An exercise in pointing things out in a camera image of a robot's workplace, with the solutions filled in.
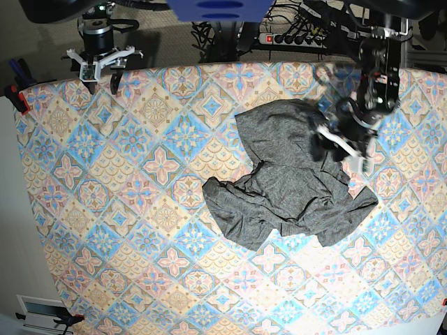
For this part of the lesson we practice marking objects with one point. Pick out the grey t-shirt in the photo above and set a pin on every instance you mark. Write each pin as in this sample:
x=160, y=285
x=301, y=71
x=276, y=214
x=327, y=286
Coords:
x=286, y=190

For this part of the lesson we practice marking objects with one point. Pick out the red black clamp left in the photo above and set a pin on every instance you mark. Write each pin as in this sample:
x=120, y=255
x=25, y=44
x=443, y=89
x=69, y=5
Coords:
x=17, y=98

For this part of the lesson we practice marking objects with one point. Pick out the white power strip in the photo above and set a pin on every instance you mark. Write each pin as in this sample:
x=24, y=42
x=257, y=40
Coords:
x=293, y=40

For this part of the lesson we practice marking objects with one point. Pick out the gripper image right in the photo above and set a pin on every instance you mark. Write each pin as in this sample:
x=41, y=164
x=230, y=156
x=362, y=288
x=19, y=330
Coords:
x=349, y=139

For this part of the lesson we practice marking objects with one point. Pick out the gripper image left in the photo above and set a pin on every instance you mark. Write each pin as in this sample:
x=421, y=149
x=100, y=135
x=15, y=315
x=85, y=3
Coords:
x=89, y=68

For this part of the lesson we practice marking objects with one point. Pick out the patterned tile tablecloth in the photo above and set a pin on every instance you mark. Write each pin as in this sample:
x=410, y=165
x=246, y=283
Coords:
x=115, y=186

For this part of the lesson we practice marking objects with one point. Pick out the black clamp bottom left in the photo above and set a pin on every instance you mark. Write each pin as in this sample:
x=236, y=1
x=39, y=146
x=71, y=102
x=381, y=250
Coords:
x=66, y=321

